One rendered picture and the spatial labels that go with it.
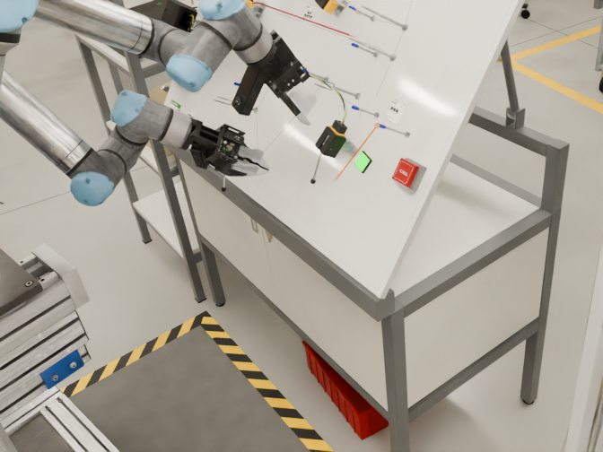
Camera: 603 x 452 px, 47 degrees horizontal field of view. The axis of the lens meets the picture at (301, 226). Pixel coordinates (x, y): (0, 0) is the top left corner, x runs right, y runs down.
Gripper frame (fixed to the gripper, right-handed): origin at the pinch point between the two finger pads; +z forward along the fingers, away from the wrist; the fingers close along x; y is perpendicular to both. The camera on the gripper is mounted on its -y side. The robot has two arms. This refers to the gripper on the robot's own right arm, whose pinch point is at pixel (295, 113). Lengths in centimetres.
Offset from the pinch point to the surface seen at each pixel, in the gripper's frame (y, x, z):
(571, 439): 0, -76, 47
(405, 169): 10.3, -20.1, 14.6
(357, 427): -49, -21, 106
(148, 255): -93, 113, 119
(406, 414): -29, -41, 72
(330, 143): 1.9, -2.2, 12.4
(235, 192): -27, 28, 36
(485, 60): 36.6, -18.1, 6.0
